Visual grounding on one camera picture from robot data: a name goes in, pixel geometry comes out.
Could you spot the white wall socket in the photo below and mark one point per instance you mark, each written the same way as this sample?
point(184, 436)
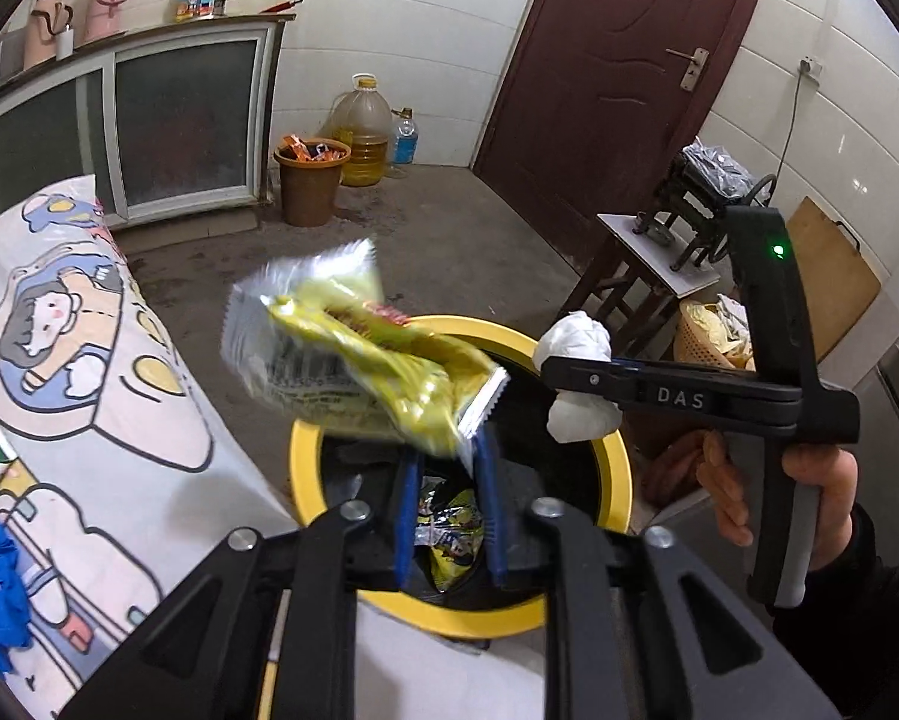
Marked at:
point(811, 69)

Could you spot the orange snack packets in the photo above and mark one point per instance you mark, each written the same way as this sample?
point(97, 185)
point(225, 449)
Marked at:
point(310, 150)

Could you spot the brown wooden door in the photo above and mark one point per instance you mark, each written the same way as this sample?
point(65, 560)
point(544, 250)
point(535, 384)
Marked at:
point(606, 52)

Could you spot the person's right forearm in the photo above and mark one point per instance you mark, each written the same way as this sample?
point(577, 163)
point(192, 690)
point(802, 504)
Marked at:
point(869, 615)

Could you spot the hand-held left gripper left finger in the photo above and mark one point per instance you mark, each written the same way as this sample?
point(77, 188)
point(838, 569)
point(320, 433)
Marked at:
point(409, 517)

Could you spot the cartoon printed tablecloth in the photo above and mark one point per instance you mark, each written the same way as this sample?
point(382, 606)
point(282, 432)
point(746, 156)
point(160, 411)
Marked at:
point(119, 420)

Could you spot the yellow snack wrapper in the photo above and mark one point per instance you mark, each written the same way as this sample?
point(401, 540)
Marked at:
point(359, 367)
point(453, 532)

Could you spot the beige woven basket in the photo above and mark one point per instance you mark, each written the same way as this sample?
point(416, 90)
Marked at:
point(708, 337)

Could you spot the white tissue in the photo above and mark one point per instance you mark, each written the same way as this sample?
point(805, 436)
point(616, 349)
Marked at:
point(577, 337)

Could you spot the clear plastic bag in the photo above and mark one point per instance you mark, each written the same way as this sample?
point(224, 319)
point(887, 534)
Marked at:
point(715, 165)

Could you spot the large yellow oil jug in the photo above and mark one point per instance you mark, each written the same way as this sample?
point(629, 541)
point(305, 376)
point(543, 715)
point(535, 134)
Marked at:
point(361, 142)

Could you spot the person's right hand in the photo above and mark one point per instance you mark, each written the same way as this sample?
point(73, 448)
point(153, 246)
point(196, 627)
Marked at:
point(831, 487)

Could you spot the clear bottle with blue label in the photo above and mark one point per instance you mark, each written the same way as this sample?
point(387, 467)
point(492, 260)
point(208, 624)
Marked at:
point(404, 141)

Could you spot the yellow rimmed black trash can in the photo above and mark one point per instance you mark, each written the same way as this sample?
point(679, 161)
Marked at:
point(614, 480)

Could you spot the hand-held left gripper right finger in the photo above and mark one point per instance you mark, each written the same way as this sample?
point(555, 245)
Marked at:
point(490, 510)

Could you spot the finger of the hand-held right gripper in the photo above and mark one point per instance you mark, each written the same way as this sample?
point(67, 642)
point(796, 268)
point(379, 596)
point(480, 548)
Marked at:
point(591, 373)
point(599, 397)

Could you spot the brown plastic bucket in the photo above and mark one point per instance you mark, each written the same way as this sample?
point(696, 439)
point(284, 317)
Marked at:
point(308, 191)

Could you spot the wooden cutting board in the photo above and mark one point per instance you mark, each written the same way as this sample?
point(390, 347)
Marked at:
point(831, 270)

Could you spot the black iron hand-crank machine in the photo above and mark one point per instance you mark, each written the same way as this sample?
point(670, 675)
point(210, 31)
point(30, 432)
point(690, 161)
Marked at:
point(700, 210)

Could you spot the wooden stool with white top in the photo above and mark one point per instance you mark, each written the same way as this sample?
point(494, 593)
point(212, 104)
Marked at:
point(629, 262)

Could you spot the counter cabinet with glass doors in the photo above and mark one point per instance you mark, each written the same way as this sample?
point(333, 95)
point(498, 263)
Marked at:
point(179, 127)

